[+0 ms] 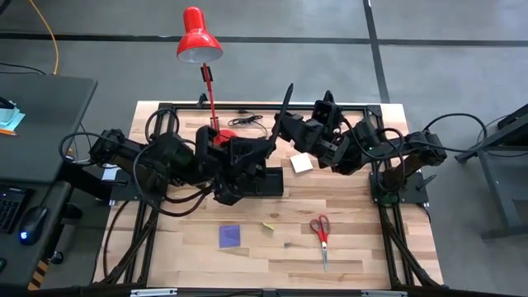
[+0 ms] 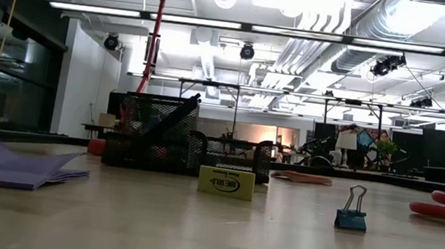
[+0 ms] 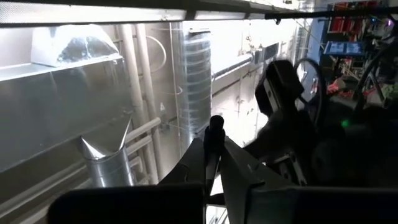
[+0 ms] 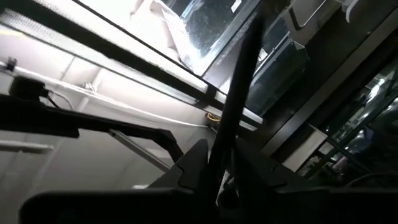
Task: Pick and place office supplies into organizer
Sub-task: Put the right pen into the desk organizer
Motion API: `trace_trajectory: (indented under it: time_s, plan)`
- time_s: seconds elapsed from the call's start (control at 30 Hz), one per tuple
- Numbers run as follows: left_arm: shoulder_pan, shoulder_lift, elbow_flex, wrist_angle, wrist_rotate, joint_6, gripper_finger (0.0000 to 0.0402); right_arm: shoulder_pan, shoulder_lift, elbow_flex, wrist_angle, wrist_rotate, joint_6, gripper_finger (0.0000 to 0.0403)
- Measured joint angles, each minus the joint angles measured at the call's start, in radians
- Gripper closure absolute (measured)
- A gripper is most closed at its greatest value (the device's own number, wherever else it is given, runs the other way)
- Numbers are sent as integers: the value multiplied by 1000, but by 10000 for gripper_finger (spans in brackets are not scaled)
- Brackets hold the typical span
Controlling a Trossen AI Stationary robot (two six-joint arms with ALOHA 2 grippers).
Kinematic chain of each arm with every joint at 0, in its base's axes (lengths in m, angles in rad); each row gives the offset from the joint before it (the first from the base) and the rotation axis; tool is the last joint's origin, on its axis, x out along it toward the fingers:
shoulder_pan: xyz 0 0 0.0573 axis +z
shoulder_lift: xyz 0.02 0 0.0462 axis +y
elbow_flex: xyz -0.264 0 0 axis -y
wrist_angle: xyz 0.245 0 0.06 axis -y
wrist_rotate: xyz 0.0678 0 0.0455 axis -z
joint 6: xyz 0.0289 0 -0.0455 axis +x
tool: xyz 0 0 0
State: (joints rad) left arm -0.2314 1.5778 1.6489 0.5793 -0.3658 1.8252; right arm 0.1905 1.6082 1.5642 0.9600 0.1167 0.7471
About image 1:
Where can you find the black caster wheel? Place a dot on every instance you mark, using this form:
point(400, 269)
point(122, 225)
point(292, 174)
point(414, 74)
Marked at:
point(56, 258)

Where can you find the black keyboard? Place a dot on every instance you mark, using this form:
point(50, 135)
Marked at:
point(10, 210)

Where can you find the purple sticky note pad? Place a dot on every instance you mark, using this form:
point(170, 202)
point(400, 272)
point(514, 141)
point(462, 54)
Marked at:
point(229, 236)

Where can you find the black computer mouse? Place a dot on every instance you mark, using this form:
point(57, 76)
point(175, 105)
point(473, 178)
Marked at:
point(35, 222)

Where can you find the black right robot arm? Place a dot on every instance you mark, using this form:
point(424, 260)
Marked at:
point(420, 148)

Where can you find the orange pencil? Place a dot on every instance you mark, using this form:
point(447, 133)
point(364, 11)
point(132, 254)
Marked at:
point(8, 132)

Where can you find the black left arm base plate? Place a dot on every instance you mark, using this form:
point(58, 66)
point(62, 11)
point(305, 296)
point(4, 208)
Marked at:
point(123, 194)

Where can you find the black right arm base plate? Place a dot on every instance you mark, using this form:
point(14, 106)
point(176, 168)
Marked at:
point(421, 194)

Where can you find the dark grey metal stand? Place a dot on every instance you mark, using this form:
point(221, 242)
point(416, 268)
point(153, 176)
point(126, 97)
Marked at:
point(499, 194)

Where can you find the yellow sticky note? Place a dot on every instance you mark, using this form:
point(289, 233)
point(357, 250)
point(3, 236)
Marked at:
point(268, 226)

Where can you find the white sticky note pad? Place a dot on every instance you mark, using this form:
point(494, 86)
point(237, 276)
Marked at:
point(301, 163)

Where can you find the black metal table frame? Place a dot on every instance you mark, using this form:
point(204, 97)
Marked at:
point(185, 106)

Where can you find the red desk lamp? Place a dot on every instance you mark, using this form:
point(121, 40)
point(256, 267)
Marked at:
point(199, 41)

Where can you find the small black object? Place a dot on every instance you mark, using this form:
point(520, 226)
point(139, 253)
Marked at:
point(5, 103)

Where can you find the dark grey desk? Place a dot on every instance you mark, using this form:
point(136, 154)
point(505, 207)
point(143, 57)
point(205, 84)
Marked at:
point(41, 123)

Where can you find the teal paper stack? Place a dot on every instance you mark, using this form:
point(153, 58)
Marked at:
point(10, 119)

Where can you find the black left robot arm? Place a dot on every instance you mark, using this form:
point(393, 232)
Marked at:
point(173, 156)

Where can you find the black desk organizer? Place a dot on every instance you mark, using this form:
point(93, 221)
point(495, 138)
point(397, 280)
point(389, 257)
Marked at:
point(274, 183)

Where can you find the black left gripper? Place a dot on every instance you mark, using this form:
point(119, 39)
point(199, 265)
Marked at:
point(218, 173)

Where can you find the silver metal bracket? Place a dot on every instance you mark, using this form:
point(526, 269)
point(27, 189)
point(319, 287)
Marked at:
point(153, 293)
point(383, 294)

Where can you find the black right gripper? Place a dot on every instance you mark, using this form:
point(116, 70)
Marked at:
point(326, 111)

